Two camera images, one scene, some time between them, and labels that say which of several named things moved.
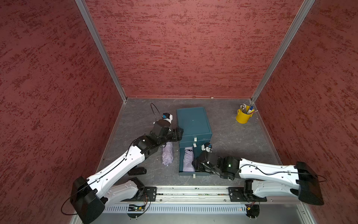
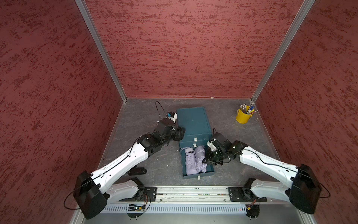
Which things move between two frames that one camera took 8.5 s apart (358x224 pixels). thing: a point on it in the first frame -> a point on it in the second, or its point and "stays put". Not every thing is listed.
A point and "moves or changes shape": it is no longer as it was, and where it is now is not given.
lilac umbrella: (189, 157) stays put
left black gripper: (176, 134) stays put
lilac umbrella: (167, 155) moves or changes shape
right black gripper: (198, 165) -> (208, 157)
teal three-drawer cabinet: (194, 130) stays put
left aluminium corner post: (101, 44) stays put
